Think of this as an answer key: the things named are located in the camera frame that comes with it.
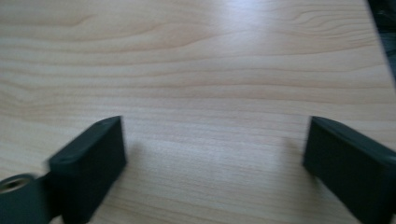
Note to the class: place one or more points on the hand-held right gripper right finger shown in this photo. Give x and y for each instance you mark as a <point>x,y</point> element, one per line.
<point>351,168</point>

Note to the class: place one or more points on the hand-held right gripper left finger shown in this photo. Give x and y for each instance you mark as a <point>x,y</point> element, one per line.
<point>90,168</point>

